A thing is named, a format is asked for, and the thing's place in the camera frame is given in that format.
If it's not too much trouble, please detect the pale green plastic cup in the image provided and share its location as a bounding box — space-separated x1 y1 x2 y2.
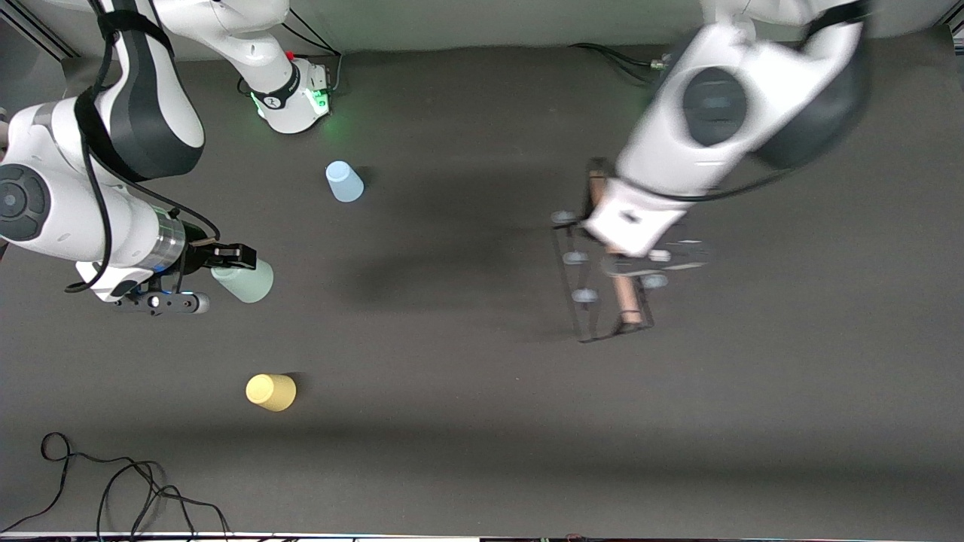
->
211 257 274 304

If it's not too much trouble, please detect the black wire cup holder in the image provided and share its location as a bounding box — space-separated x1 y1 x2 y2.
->
552 157 670 344

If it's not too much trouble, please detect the yellow plastic cup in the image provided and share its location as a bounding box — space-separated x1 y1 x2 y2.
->
246 373 297 413

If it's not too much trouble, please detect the light blue plastic cup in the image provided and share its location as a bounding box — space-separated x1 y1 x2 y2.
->
325 160 365 203

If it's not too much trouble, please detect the black cable along right arm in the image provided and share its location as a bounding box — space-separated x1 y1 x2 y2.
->
64 0 223 294

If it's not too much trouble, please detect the black right arm base cable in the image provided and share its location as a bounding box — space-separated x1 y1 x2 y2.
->
282 6 344 95

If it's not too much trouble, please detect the black arm base cable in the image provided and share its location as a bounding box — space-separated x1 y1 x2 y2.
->
569 43 673 85
282 6 344 95

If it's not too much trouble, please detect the black left arm base cable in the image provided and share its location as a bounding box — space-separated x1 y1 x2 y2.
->
569 43 673 85

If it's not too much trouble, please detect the thin black looped cable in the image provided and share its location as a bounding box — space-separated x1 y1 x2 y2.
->
0 431 163 533

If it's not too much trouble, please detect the aluminium frame rail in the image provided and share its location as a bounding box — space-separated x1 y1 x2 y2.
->
0 11 80 61

